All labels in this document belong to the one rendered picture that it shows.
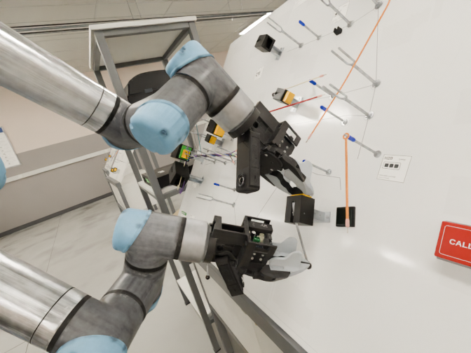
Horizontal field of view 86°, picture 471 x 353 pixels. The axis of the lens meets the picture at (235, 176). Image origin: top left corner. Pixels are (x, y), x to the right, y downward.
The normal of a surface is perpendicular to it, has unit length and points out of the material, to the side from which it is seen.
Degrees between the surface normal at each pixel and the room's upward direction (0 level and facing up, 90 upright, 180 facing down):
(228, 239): 106
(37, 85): 121
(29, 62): 93
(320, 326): 53
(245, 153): 60
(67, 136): 90
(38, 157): 90
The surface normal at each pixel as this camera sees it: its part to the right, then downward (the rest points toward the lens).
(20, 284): 0.46, -0.72
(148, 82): 0.52, 0.07
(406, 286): -0.82, -0.28
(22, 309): 0.27, -0.35
